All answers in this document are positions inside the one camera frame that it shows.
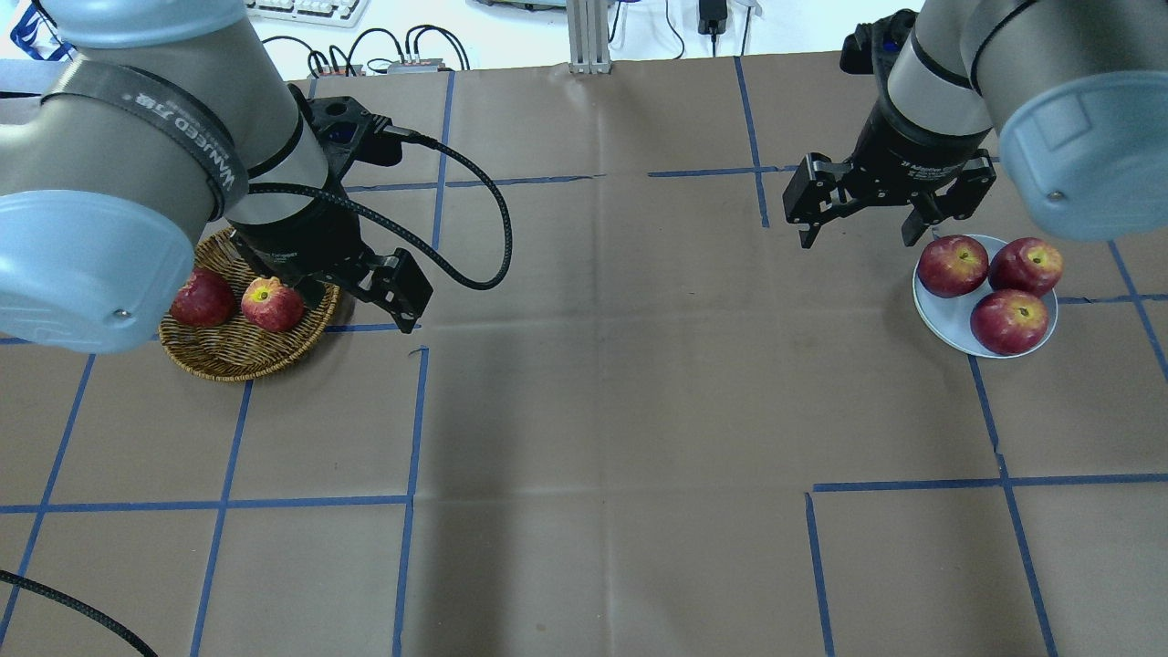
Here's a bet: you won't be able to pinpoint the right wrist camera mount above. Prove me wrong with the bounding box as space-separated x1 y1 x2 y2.
839 9 918 78

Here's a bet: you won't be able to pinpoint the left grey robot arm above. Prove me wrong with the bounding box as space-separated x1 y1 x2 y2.
1 1 433 353

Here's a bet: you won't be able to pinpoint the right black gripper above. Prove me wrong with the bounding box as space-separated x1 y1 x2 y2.
784 97 996 249

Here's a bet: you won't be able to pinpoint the white keyboard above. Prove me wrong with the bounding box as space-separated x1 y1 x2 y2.
245 1 371 28

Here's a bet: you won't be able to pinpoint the black braided cable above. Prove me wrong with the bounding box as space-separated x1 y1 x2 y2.
248 127 514 291

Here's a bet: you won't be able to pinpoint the woven wicker basket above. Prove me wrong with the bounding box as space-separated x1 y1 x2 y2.
158 227 341 382

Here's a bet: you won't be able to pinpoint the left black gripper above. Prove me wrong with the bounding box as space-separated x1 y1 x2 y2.
228 187 433 333

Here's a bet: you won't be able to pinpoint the light blue plate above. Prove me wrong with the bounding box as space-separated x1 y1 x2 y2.
912 235 1059 359

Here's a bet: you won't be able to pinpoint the black power adapter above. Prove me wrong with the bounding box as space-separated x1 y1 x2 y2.
697 0 729 39

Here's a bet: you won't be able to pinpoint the red apple plate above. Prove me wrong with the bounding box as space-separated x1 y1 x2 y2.
988 237 1065 297
916 235 990 298
969 288 1051 357

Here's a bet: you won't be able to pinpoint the red yellow apple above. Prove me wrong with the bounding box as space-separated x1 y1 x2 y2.
239 277 306 333

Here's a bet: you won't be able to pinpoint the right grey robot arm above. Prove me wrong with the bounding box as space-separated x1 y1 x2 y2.
783 1 1167 249

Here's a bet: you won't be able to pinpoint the red apple plate left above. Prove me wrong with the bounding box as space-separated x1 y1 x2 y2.
916 235 990 298

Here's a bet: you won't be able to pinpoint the dark red apple in basket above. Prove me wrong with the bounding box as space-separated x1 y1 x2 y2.
171 267 237 326

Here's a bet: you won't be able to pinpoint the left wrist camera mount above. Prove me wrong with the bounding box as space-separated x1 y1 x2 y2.
288 84 403 184

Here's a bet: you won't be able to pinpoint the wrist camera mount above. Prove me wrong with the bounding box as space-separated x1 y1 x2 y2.
288 84 403 184
839 9 918 78

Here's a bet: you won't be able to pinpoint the aluminium frame post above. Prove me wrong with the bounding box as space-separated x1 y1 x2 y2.
566 0 612 75

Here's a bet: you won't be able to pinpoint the red apple plate top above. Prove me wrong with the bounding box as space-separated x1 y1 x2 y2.
988 237 1065 297

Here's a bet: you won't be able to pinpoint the red apple plate front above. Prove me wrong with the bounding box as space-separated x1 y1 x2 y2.
969 288 1051 357

